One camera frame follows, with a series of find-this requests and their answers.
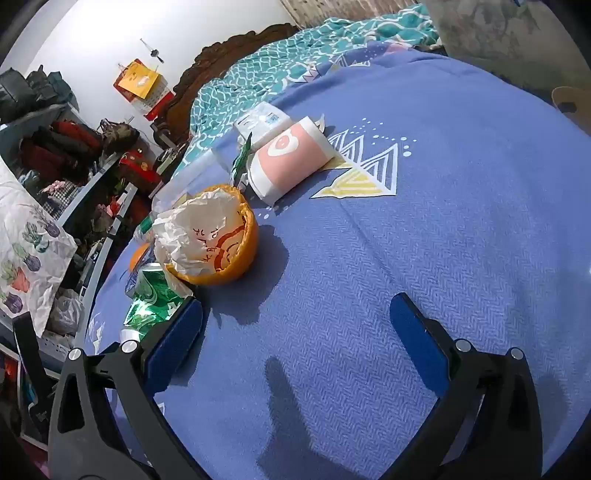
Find white box with blue print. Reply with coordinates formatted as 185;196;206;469
233;102;291;139

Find green wrapper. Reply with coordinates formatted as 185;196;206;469
231;133;254;190

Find hanging keys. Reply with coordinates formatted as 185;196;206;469
140;39;166;65

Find white floral cloth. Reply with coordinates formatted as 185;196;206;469
0;161;77;335

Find brown handbag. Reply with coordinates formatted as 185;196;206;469
99;119;140;155

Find white paper wrapper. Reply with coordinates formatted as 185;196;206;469
152;191;245;278

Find red gift box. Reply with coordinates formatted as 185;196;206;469
117;157;162;190

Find grey metal shelving rack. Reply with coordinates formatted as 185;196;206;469
0;102;167;370

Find blue printed bed sheet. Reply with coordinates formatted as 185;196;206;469
85;41;591;480

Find carved wooden headboard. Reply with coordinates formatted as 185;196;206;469
152;23;301;148

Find pile of black bags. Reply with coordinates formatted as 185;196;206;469
0;66;79;123

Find grey plastic bag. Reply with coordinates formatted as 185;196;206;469
51;295;84;333

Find teal patterned blanket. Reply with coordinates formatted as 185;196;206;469
178;4;441;162

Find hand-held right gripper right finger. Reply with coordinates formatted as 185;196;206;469
389;292;543;480

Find small orange peel piece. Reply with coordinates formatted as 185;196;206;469
129;244;151;271

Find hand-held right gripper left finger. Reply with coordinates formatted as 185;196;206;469
48;295;206;480

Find grey floral curtain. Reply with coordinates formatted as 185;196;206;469
425;0;578;88

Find yellow and red wall calendar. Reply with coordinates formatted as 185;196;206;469
113;59;175;121

